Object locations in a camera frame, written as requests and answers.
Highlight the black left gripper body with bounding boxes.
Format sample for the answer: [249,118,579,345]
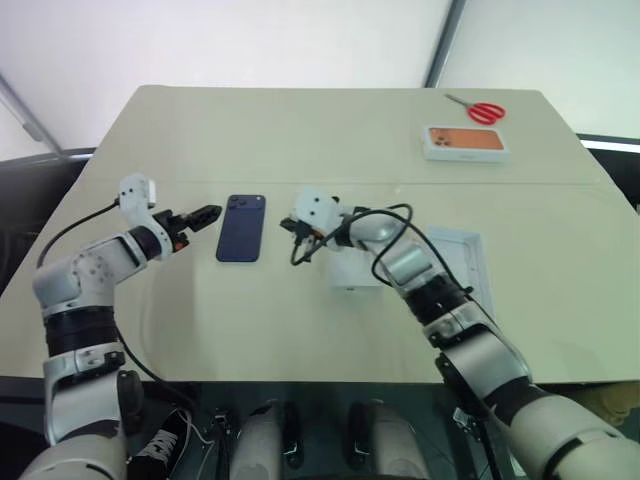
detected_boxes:
[153,208,195,252]

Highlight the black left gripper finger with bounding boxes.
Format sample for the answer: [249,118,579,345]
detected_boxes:
[186,203,224,224]
[189,212,222,236]

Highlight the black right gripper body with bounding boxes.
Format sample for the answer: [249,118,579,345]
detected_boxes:
[287,219,325,250]

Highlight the dark blue smartphone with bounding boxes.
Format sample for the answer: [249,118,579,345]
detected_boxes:
[215,193,267,265]

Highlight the white iPhone box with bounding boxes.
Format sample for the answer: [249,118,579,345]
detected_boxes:
[427,224,497,324]

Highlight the white phone box base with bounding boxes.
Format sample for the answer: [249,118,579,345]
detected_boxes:
[327,243,387,293]

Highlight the phone box with orange print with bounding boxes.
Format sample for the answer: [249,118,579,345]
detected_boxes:
[422,124,512,164]

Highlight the black rounded leg part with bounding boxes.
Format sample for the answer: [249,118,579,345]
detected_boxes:
[281,398,307,470]

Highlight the grey rounded leg shell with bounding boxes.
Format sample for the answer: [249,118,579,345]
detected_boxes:
[371,401,427,480]
[230,399,282,480]

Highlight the black sneaker with white laces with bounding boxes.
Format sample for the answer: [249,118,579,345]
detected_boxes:
[130,405,195,475]

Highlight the black object with shiny strip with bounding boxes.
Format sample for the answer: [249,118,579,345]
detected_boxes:
[574,131,640,217]

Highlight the tan crumpled object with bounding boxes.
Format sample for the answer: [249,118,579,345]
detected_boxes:
[583,381,640,427]

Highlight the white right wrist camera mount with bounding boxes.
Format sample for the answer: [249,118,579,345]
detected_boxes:
[292,186,346,239]

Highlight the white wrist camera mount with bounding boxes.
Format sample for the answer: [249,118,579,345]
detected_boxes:
[292,186,346,239]
[118,173,176,261]

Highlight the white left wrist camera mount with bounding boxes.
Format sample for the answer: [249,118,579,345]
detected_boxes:
[118,173,176,261]

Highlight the grey metal frame pole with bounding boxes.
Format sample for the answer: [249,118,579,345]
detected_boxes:
[0,73,64,157]
[423,0,469,90]

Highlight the thin white cable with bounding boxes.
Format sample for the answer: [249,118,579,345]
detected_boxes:
[183,405,217,445]

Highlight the red handled scissors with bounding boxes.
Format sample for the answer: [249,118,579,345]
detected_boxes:
[444,92,508,126]

